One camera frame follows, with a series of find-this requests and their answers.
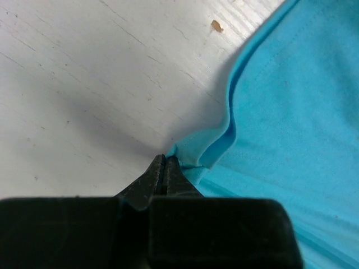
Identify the teal t-shirt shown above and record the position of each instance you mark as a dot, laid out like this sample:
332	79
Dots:
290	128

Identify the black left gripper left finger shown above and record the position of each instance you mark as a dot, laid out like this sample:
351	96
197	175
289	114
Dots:
77	232

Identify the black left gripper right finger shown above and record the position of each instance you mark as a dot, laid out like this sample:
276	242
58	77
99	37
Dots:
188	230

